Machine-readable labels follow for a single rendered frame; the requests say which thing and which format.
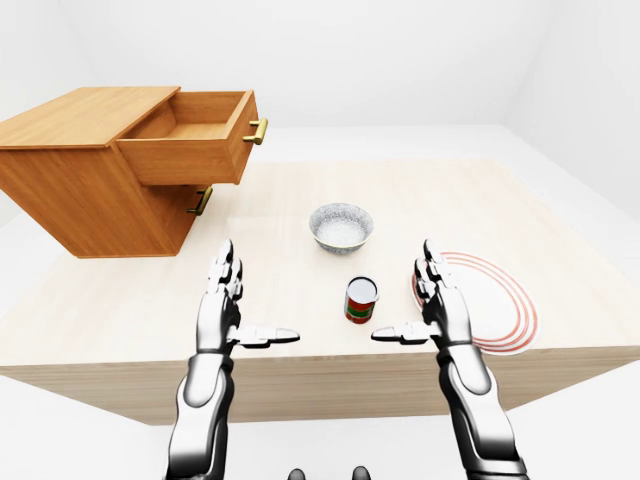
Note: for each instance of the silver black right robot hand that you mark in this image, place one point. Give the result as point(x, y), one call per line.
point(447, 320)

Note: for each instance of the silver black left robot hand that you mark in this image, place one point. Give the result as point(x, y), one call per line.
point(216, 320)

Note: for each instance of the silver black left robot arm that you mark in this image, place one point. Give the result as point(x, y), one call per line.
point(202, 415)

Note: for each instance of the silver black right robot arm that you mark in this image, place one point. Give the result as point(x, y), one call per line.
point(477, 415)

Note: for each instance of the closed wooden drawer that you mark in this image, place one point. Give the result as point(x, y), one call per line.
point(170, 220)

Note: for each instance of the open wooden drawer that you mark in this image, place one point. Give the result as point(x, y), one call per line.
point(195, 145)

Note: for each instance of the wooden cabinet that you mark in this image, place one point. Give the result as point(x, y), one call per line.
point(80, 185)

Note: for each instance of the white plate with red rings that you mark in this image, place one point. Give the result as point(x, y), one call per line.
point(500, 305)

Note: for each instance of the red and green tin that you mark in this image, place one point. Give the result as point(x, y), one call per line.
point(361, 302)

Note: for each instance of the grey patterned bowl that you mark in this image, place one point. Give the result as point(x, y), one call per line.
point(341, 227)

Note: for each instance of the small dark rounded shape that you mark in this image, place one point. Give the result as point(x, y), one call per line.
point(360, 473)
point(296, 474)

